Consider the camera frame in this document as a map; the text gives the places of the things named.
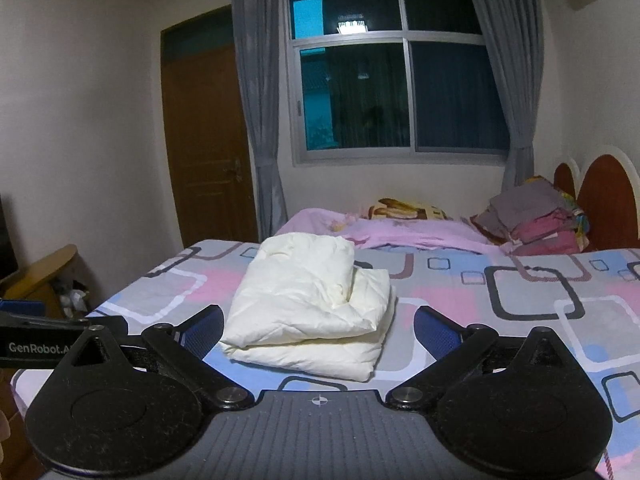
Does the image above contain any pile of folded clothes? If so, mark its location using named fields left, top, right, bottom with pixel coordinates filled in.
left=472, top=176, right=592, bottom=257

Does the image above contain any yellow printed pillow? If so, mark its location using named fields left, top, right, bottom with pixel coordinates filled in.
left=367, top=197, right=452, bottom=222

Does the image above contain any white plastic bag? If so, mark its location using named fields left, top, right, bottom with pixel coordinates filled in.
left=56, top=286, right=92, bottom=319

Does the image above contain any brown wooden door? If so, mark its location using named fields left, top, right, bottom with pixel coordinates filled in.
left=160, top=5, right=259, bottom=249

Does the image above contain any black television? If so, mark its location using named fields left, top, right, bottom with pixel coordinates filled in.
left=0, top=194, right=20, bottom=282

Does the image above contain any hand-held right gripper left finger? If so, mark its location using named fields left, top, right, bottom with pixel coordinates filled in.
left=65, top=304, right=255, bottom=411

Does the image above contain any bed with patterned sheet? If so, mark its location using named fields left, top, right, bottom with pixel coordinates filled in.
left=10, top=237, right=640, bottom=480

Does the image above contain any white puffer jacket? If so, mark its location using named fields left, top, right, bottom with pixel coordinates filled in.
left=219, top=232, right=399, bottom=382

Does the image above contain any white framed window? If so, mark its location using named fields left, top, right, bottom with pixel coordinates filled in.
left=282, top=0, right=512, bottom=167

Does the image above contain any brown and white headboard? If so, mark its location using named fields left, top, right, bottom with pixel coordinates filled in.
left=552, top=146, right=640, bottom=252

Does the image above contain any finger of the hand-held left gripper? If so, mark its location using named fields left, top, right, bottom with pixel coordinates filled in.
left=0, top=299, right=47, bottom=318
left=0, top=311, right=129, bottom=337

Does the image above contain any wooden side furniture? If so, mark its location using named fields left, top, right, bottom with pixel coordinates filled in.
left=0, top=244, right=79, bottom=319

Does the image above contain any pink blanket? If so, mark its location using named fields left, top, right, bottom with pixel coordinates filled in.
left=275, top=208, right=507, bottom=257

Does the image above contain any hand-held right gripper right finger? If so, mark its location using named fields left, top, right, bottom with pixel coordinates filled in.
left=386, top=305, right=577, bottom=409

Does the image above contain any grey curtain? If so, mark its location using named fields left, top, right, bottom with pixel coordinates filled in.
left=457, top=0, right=547, bottom=187
left=230, top=0, right=289, bottom=234

